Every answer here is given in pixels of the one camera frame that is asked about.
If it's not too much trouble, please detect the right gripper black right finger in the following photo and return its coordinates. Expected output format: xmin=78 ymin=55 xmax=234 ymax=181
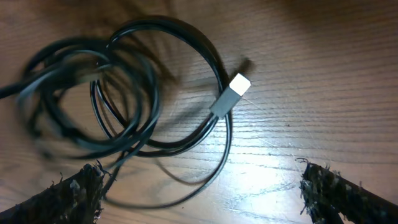
xmin=296 ymin=158 xmax=397 ymax=223

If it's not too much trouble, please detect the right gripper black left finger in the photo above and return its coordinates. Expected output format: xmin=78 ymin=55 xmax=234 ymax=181
xmin=1 ymin=163 xmax=108 ymax=224

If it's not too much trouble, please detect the black USB cable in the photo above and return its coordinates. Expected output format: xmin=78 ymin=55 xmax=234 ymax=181
xmin=0 ymin=15 xmax=252 ymax=210

